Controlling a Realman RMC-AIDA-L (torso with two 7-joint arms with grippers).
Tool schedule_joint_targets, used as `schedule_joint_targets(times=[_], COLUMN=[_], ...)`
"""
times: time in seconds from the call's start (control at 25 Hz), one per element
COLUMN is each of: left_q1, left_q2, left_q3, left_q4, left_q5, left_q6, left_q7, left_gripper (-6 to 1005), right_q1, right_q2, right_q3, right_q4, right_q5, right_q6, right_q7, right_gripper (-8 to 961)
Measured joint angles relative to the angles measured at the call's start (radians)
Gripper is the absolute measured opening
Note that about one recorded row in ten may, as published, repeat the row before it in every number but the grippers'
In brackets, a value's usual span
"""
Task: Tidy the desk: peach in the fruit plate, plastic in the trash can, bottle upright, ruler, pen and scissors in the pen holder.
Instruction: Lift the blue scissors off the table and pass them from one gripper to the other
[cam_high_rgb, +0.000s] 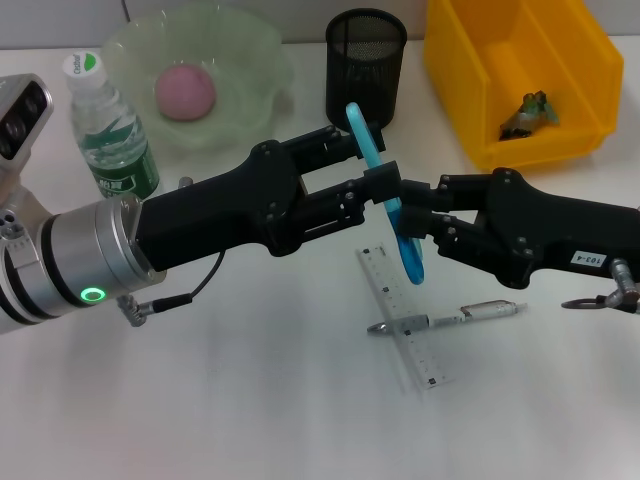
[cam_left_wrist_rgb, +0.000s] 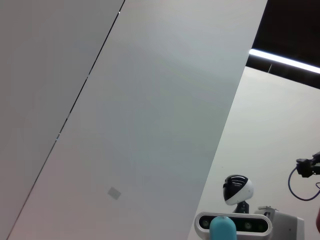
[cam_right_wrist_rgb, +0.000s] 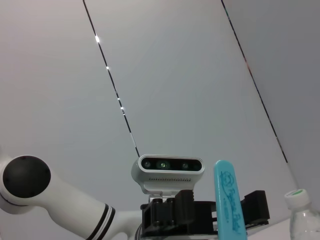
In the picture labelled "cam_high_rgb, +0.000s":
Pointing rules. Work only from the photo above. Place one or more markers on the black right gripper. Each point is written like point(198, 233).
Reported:
point(550, 230)

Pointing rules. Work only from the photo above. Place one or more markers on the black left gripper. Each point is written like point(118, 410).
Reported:
point(215, 215)

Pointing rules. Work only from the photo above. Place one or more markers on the blue capped scissors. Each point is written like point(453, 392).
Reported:
point(362, 137)

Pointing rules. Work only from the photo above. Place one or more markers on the clear plastic ruler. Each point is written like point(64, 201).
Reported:
point(400, 310)

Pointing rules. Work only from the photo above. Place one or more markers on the green plastic wrapper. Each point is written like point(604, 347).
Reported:
point(530, 115)

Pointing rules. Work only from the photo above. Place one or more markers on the pink peach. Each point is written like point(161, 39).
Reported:
point(186, 92)

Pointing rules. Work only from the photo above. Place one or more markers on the clear green-label water bottle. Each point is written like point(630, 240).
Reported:
point(115, 145)

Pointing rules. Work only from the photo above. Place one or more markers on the silver white ballpoint pen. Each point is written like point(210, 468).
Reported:
point(480, 312)

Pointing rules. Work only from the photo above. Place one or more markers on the black mesh pen cup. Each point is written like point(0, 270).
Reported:
point(365, 65)

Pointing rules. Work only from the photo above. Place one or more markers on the translucent green fruit plate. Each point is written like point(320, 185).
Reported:
point(240, 75)

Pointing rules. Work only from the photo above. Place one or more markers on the yellow plastic bin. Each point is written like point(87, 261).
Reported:
point(525, 65)

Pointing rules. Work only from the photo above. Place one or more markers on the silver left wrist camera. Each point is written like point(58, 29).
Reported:
point(22, 120)

